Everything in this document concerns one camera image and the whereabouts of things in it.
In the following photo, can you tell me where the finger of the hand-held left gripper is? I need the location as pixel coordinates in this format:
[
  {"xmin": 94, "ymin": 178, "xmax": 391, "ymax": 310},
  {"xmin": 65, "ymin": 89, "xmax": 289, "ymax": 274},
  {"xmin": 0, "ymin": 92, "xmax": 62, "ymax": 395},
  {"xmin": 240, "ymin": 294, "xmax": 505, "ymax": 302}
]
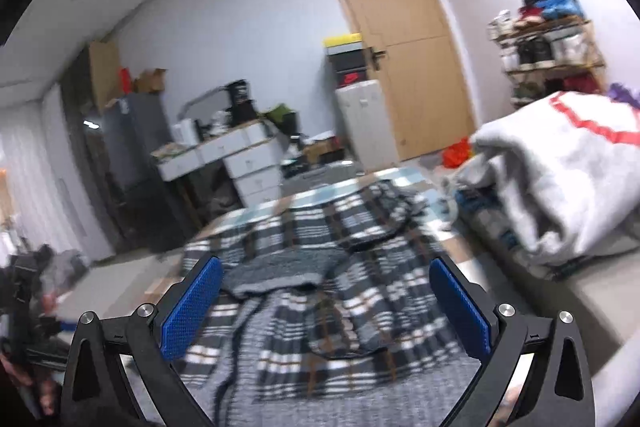
[{"xmin": 27, "ymin": 314, "xmax": 77, "ymax": 360}]

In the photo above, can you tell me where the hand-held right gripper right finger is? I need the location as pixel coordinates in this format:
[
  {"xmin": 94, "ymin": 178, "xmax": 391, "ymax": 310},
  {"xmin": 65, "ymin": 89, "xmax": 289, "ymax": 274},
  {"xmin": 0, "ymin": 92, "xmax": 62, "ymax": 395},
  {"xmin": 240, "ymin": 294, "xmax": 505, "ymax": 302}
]
[{"xmin": 429, "ymin": 255, "xmax": 596, "ymax": 427}]

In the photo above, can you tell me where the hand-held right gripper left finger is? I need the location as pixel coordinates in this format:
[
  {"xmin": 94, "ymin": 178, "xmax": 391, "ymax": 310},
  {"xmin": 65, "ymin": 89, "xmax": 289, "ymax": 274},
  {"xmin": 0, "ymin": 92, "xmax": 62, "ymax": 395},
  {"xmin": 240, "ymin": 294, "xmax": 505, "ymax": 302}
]
[{"xmin": 60, "ymin": 255, "xmax": 224, "ymax": 427}]

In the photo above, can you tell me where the black white plaid shirt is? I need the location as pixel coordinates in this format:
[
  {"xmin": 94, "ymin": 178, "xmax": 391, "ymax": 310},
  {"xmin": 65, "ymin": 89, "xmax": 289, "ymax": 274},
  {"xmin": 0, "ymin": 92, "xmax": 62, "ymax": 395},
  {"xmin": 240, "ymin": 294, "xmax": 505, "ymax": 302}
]
[{"xmin": 177, "ymin": 179, "xmax": 481, "ymax": 403}]

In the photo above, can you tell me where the person's left hand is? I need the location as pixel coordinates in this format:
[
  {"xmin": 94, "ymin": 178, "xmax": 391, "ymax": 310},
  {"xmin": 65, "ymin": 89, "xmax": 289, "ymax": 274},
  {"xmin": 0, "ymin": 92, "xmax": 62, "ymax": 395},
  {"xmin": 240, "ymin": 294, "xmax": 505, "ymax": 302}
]
[{"xmin": 0, "ymin": 352, "xmax": 60, "ymax": 418}]

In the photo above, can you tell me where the blue patterned cloth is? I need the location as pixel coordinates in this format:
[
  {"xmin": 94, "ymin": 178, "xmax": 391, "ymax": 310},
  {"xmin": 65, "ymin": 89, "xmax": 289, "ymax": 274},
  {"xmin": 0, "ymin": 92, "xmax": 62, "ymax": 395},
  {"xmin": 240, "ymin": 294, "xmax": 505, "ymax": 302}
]
[{"xmin": 455, "ymin": 189, "xmax": 531, "ymax": 253}]

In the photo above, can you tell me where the white curtain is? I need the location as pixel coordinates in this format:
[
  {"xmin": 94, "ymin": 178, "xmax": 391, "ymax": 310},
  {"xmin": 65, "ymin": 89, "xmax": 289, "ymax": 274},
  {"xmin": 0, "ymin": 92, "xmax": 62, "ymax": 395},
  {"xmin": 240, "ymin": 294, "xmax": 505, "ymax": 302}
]
[{"xmin": 0, "ymin": 107, "xmax": 76, "ymax": 258}]

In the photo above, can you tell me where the orange plastic bag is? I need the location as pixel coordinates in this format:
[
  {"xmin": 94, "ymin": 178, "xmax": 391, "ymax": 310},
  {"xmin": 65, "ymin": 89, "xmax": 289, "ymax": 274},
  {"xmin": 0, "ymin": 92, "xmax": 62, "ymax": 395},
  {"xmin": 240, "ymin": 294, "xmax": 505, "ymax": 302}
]
[{"xmin": 442, "ymin": 138, "xmax": 473, "ymax": 168}]

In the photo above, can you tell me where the white desk with drawers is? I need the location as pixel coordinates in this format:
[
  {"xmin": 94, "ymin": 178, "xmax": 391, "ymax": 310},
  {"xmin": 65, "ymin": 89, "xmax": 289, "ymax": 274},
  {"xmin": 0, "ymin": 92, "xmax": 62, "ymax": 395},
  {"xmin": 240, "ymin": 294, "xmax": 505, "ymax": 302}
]
[{"xmin": 157, "ymin": 119, "xmax": 288, "ymax": 208}]

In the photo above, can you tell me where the grey fridge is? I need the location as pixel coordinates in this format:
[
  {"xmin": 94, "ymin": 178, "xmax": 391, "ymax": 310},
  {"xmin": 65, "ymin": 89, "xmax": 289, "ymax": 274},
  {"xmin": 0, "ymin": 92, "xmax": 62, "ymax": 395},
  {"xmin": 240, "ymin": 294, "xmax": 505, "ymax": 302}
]
[{"xmin": 102, "ymin": 94, "xmax": 201, "ymax": 253}]

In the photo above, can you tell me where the grey blanket with red stripe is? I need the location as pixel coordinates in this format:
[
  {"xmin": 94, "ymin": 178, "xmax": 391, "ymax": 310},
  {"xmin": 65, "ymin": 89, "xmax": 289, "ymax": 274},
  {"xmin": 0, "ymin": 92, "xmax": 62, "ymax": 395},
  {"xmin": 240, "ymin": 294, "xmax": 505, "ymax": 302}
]
[{"xmin": 440, "ymin": 91, "xmax": 640, "ymax": 278}]

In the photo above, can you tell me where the black crate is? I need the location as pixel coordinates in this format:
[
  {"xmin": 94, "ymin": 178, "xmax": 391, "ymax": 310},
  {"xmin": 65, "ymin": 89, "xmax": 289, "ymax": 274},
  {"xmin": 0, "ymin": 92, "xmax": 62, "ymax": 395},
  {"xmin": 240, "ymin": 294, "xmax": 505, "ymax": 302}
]
[{"xmin": 281, "ymin": 159, "xmax": 308, "ymax": 180}]

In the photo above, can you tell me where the white kettle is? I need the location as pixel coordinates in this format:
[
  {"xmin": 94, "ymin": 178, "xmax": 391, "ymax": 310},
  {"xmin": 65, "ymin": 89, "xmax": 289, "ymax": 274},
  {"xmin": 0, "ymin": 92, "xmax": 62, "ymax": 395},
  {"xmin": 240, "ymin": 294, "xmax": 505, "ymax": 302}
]
[{"xmin": 172, "ymin": 119, "xmax": 197, "ymax": 145}]

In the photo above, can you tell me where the silver suitcase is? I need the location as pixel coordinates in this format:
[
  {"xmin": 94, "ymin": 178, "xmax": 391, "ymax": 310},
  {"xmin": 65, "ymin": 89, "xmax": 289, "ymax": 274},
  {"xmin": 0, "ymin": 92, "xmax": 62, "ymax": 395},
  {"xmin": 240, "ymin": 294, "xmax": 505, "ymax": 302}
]
[{"xmin": 282, "ymin": 159, "xmax": 361, "ymax": 185}]

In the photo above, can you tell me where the grey framed mirror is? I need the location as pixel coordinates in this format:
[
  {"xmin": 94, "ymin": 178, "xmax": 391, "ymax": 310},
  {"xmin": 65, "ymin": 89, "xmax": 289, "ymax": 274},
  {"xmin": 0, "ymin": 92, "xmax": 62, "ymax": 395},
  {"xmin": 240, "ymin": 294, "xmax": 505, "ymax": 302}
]
[{"xmin": 180, "ymin": 87, "xmax": 233, "ymax": 122}]

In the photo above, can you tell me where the cardboard box with black items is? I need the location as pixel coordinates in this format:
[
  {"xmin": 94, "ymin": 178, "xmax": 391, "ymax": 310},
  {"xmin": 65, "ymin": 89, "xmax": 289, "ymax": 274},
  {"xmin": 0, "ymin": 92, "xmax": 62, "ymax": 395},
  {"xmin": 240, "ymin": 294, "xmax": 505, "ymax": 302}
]
[{"xmin": 302, "ymin": 139, "xmax": 346, "ymax": 165}]

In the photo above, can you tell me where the black paper bag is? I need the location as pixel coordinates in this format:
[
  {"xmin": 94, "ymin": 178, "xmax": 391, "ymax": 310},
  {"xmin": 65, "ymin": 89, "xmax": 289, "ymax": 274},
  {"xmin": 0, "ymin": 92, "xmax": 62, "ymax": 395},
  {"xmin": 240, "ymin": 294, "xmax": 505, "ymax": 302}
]
[{"xmin": 225, "ymin": 79, "xmax": 258, "ymax": 125}]

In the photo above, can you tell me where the open cardboard box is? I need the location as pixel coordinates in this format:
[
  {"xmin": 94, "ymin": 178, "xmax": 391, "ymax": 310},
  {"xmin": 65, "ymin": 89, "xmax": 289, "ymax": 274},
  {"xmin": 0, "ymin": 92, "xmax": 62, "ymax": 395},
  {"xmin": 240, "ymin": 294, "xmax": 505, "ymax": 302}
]
[{"xmin": 132, "ymin": 68, "xmax": 168, "ymax": 94}]

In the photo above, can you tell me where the black red print shoe box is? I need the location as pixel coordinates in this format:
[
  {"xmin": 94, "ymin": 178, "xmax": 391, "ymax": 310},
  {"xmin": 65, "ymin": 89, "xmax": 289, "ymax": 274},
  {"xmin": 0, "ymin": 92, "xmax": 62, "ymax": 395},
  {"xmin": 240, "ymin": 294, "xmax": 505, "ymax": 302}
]
[{"xmin": 332, "ymin": 69, "xmax": 371, "ymax": 90}]

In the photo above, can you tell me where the wooden shoe rack with shoes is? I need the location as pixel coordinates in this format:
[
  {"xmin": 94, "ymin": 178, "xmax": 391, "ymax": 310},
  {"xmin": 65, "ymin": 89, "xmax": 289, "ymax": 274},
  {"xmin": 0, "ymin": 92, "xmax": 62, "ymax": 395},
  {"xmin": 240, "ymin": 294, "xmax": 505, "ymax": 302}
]
[{"xmin": 489, "ymin": 0, "xmax": 601, "ymax": 102}]

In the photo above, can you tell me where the purple cloth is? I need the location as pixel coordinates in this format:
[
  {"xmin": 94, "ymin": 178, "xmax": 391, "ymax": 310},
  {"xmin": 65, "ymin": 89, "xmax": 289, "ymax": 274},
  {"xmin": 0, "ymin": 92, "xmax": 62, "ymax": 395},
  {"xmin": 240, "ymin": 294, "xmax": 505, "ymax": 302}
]
[{"xmin": 607, "ymin": 82, "xmax": 640, "ymax": 110}]

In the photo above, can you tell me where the yellow lid shoe box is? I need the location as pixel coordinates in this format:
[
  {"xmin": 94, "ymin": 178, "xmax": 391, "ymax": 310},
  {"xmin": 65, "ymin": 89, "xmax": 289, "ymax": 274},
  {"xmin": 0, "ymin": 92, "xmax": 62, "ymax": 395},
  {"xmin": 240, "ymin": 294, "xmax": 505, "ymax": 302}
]
[{"xmin": 322, "ymin": 34, "xmax": 363, "ymax": 58}]

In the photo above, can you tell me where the wooden door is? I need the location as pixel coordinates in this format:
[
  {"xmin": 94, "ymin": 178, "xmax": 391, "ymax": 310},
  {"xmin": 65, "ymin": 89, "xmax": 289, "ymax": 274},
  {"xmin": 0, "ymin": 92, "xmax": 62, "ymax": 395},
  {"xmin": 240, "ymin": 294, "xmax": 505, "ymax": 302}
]
[{"xmin": 318, "ymin": 0, "xmax": 476, "ymax": 162}]

